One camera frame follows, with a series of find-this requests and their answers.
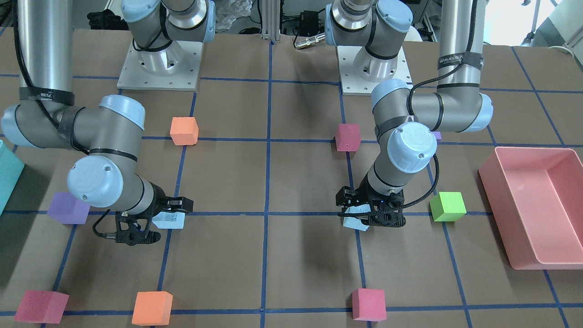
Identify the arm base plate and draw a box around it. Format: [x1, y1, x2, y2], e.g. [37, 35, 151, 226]
[337, 46, 414, 96]
[117, 41, 204, 91]

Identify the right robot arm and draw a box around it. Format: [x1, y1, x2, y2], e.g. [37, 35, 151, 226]
[1, 0, 216, 246]

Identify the cyan plastic tray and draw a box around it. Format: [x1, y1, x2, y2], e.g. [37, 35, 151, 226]
[0, 140, 25, 214]

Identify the aluminium frame post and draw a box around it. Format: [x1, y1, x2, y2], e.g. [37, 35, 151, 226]
[257, 0, 281, 44]

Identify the pink block near desk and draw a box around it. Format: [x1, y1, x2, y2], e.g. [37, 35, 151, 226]
[351, 288, 387, 322]
[13, 289, 69, 324]

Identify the orange block near base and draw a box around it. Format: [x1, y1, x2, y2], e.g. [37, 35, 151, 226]
[169, 117, 199, 146]

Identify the orange block near desk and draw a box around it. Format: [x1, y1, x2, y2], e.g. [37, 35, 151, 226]
[132, 291, 173, 326]

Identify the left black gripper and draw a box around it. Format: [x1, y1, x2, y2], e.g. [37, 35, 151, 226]
[336, 178, 406, 228]

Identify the pink plastic tray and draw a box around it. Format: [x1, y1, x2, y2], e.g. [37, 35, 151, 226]
[479, 147, 583, 270]

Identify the light blue block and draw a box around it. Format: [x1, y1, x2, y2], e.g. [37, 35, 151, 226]
[152, 211, 185, 229]

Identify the green block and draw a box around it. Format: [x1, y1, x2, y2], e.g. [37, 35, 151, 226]
[430, 191, 467, 222]

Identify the dark pink block near base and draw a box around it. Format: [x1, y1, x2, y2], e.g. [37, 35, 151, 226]
[335, 124, 362, 152]

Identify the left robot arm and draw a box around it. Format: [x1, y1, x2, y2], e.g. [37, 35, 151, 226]
[325, 0, 493, 227]

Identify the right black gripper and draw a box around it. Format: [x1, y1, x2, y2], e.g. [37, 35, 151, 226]
[115, 185, 194, 246]

